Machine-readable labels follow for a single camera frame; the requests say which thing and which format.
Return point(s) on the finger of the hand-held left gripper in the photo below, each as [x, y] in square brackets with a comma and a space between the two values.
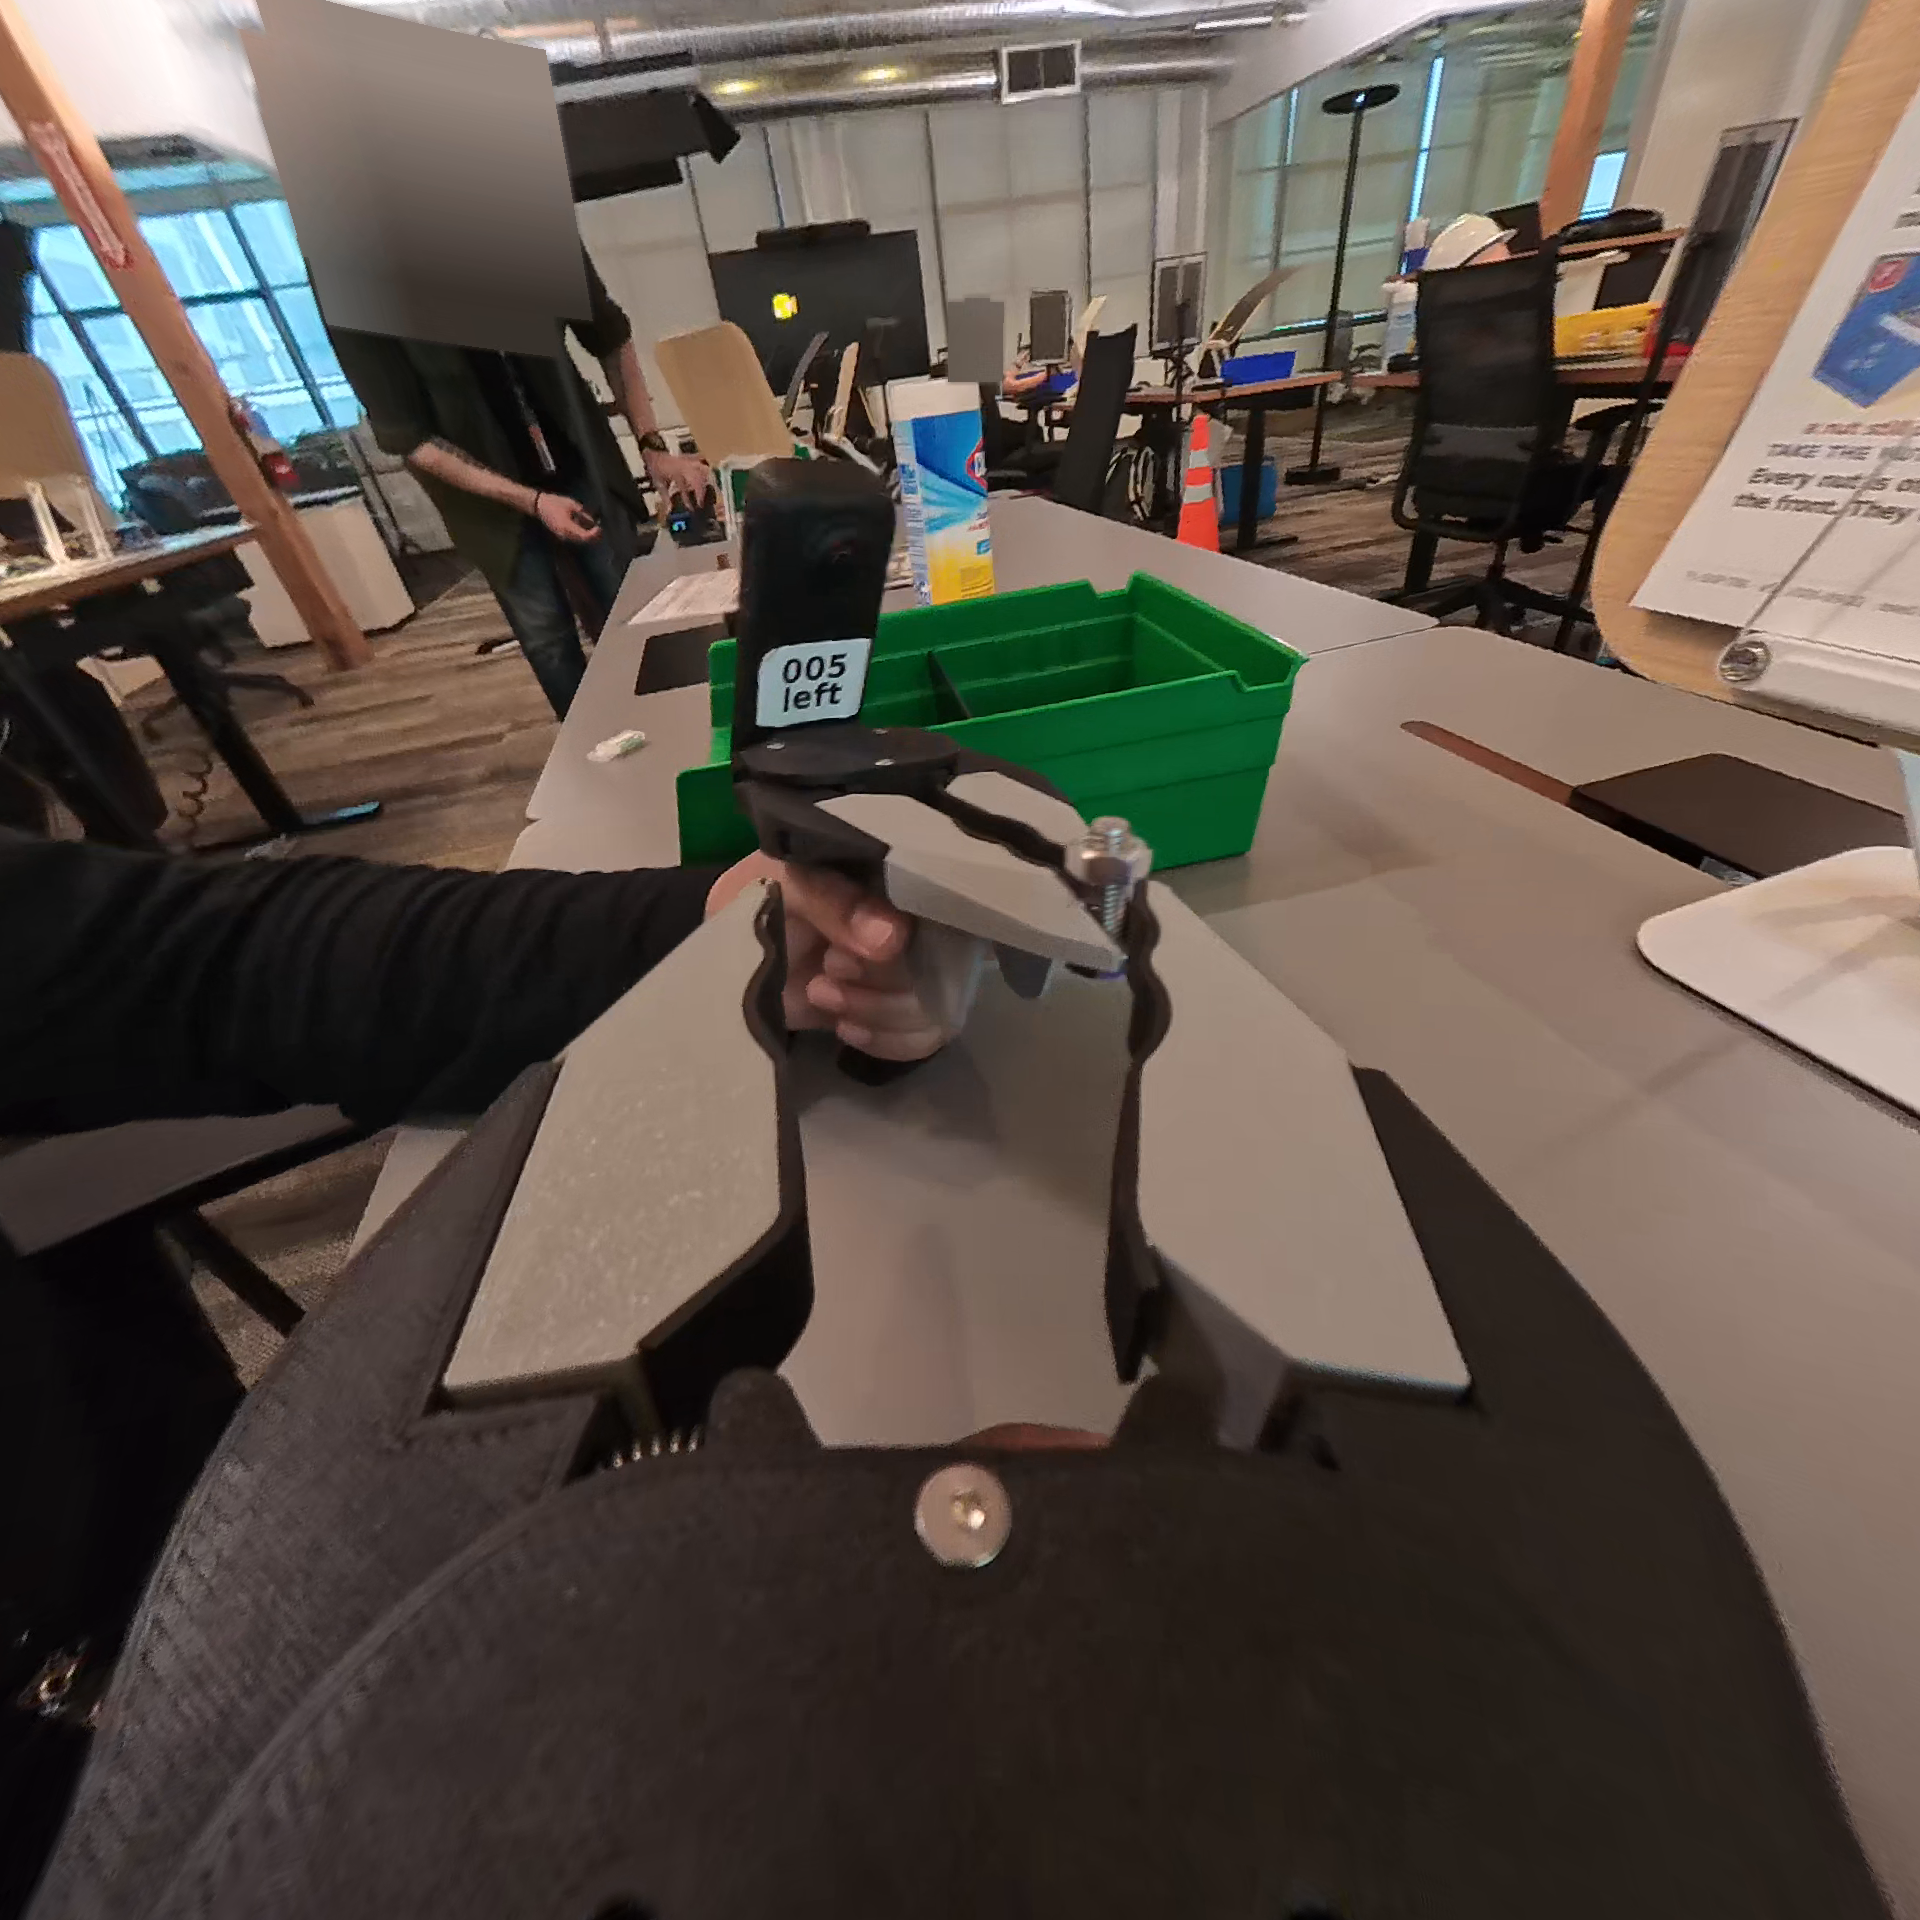
[961, 879]
[1051, 824]

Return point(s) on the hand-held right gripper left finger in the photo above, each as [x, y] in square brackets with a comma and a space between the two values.
[645, 1184]

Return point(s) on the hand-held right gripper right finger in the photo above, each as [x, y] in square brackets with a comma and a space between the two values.
[1274, 1214]

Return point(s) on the silver hex nut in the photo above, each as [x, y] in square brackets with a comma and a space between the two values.
[1111, 861]

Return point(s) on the silver threaded bolt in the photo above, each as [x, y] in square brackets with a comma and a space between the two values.
[1102, 922]

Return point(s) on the green plastic bin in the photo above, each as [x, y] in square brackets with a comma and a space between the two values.
[1081, 704]

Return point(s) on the person's left forearm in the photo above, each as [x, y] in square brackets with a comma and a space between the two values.
[330, 961]

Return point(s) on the person's left hand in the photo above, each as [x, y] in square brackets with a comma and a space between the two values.
[863, 975]

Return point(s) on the printed paper sheet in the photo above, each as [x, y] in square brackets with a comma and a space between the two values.
[682, 597]

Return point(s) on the disinfecting wipes canister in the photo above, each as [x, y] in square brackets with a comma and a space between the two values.
[945, 495]

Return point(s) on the black bin divider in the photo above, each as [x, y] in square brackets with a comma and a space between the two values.
[952, 686]

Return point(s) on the light wooden chair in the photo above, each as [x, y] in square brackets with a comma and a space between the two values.
[721, 390]

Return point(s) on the small white object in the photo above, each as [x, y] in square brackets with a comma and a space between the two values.
[614, 746]

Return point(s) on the black office chair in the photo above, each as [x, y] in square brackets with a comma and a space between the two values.
[1485, 404]
[1093, 420]

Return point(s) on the orange traffic cone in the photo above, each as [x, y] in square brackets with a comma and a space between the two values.
[1196, 495]

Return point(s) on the small blue crate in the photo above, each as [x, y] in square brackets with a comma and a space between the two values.
[1249, 490]

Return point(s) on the long brown desk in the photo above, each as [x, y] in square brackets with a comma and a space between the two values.
[1200, 392]

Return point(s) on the black studio softbox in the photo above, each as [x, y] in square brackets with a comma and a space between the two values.
[645, 134]

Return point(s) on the white cabinet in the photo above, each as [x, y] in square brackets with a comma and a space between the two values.
[322, 579]

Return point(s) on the black chair armrest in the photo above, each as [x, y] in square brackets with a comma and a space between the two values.
[150, 1171]

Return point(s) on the black floor lamp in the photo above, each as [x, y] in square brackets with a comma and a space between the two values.
[1343, 271]

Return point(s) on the wooden standing desk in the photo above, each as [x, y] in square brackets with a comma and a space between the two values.
[105, 579]

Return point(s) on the white hard hat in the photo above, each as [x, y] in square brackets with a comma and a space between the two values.
[1470, 240]

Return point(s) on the yellow box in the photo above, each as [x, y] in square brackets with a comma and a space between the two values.
[1604, 330]

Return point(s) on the printed instruction sheet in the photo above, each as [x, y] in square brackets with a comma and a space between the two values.
[1814, 480]

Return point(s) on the black wall screen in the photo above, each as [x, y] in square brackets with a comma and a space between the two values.
[819, 308]

